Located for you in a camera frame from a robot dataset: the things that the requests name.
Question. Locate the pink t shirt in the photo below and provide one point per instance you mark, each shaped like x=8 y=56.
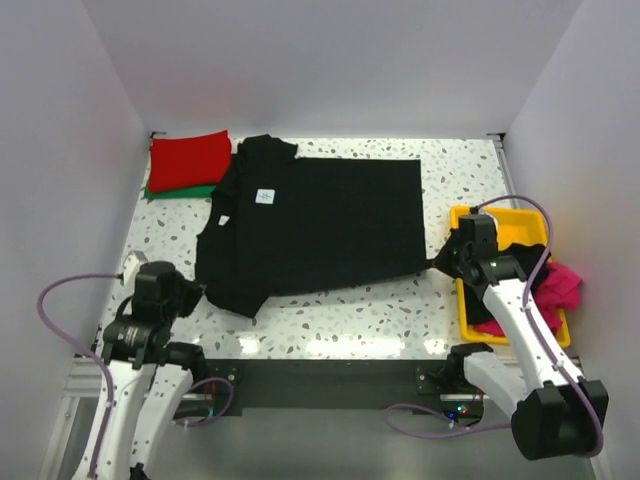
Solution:
x=555 y=288

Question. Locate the aluminium frame rail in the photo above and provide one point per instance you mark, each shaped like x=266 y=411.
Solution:
x=85 y=381

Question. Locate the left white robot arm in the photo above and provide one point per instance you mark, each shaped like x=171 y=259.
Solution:
x=145 y=374

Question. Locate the yellow plastic bin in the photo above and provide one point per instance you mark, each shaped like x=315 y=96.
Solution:
x=513 y=226

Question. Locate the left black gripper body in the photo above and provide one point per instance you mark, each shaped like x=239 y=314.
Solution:
x=186 y=292

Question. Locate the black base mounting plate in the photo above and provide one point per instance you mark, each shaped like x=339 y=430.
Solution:
x=324 y=385

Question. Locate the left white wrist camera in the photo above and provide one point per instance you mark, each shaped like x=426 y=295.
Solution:
x=132 y=265

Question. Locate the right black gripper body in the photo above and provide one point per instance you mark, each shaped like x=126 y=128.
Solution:
x=447 y=257

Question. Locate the red folded t shirt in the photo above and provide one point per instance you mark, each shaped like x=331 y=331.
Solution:
x=180 y=163

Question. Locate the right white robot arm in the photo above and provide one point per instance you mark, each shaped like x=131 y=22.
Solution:
x=553 y=409

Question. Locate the black t shirt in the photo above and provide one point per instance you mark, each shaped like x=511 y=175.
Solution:
x=281 y=224
x=527 y=257

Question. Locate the green folded t shirt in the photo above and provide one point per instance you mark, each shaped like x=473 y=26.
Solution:
x=197 y=192

